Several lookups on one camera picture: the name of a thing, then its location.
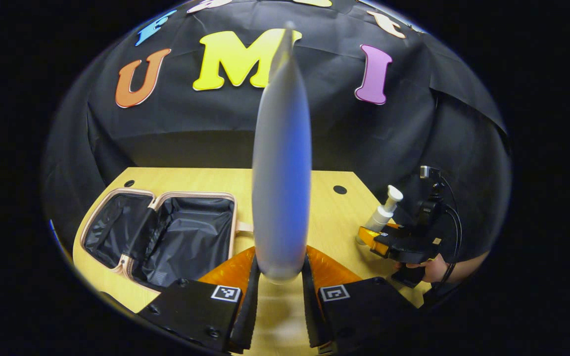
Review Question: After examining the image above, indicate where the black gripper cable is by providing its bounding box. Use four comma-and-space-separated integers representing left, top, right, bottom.
431, 176, 464, 292

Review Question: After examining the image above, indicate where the black backdrop cloth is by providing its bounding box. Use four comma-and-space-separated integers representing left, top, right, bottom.
43, 0, 511, 277

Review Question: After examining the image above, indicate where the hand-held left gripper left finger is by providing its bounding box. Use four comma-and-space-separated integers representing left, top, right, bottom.
136, 246, 262, 355

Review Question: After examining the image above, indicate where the white pump bottle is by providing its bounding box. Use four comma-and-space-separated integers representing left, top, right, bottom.
356, 185, 404, 246

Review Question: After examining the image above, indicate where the white cosmetic tube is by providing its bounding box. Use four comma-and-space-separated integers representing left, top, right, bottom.
252, 21, 314, 284

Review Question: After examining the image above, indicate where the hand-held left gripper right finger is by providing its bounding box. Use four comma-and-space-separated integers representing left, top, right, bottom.
301, 245, 420, 355

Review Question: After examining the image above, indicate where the pink suitcase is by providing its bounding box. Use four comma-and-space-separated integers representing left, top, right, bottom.
79, 187, 255, 292

